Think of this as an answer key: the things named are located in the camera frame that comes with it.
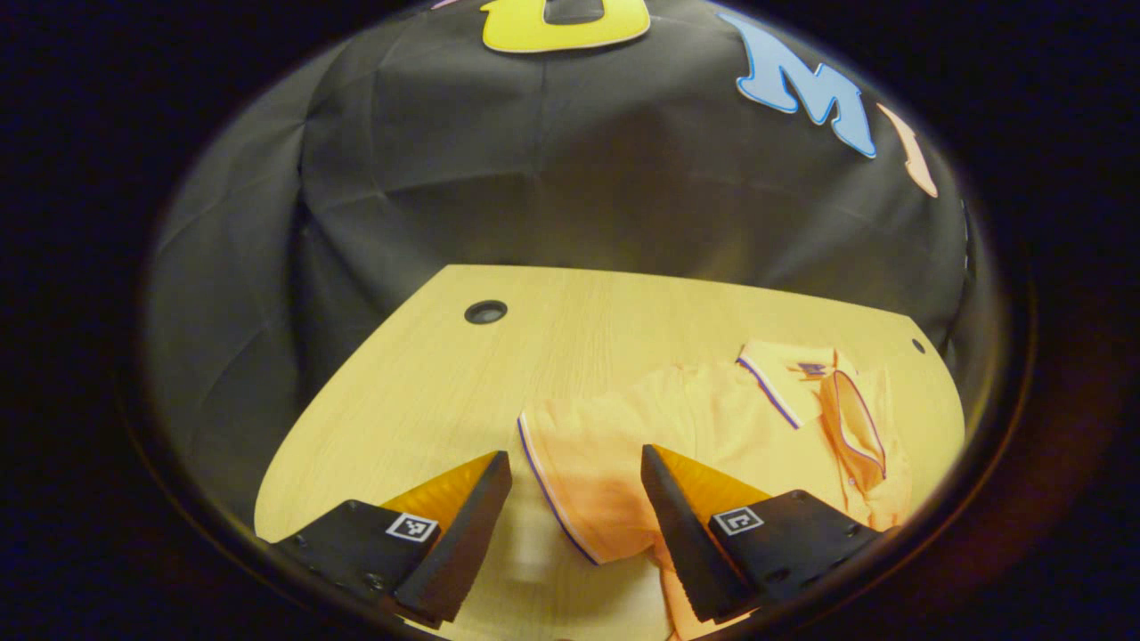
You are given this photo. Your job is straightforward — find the orange T-shirt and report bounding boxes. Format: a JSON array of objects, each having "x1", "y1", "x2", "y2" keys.
[{"x1": 517, "y1": 340, "x2": 918, "y2": 641}]

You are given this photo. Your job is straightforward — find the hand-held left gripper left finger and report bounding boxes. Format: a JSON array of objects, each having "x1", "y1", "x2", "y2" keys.
[{"x1": 270, "y1": 450, "x2": 515, "y2": 627}]

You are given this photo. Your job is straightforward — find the black backdrop cloth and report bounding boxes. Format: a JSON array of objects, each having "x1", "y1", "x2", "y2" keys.
[{"x1": 142, "y1": 0, "x2": 976, "y2": 535}]

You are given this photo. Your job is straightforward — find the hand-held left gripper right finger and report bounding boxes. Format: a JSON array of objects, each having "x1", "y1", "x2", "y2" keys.
[{"x1": 639, "y1": 443, "x2": 896, "y2": 624}]

